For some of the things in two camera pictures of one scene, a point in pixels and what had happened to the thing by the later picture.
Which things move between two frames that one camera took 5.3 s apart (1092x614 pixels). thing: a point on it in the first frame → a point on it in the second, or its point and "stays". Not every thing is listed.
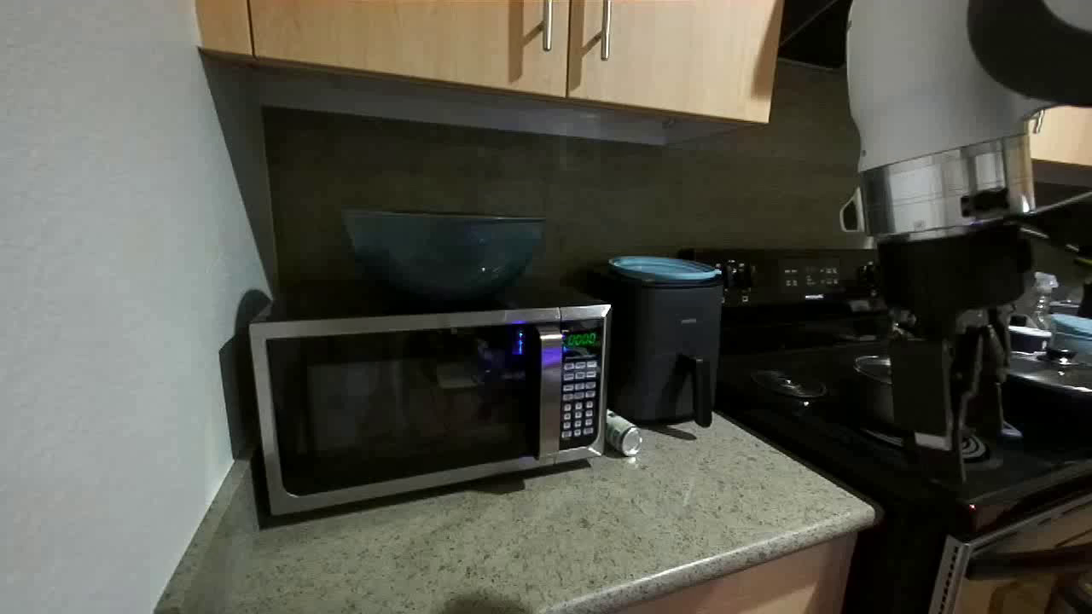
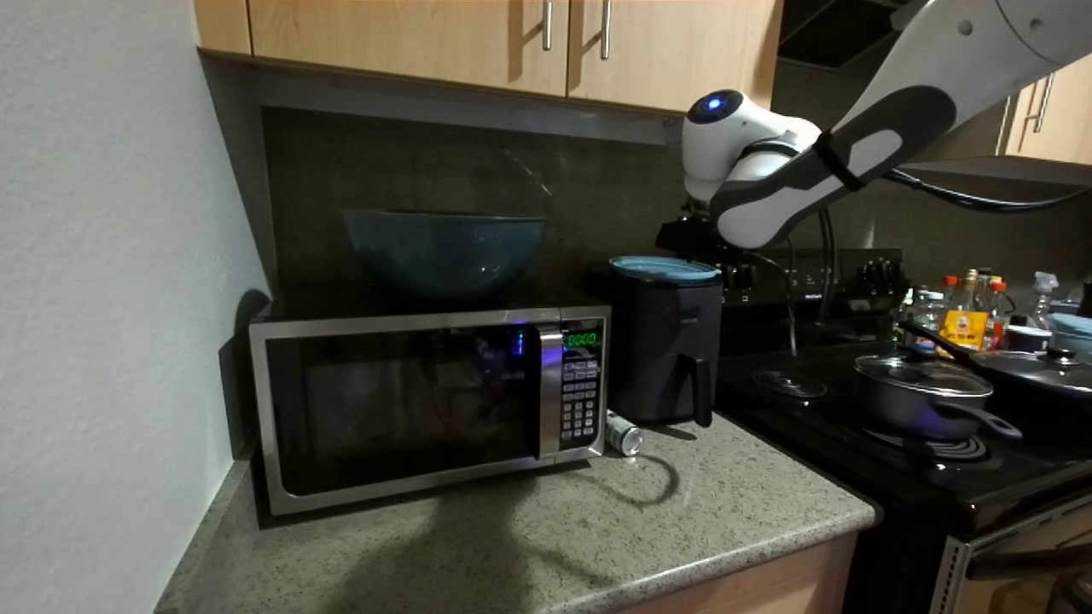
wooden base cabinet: x=810 y=580 stays
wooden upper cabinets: x=688 y=61 stays
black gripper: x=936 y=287 → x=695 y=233
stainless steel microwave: x=364 y=401 stays
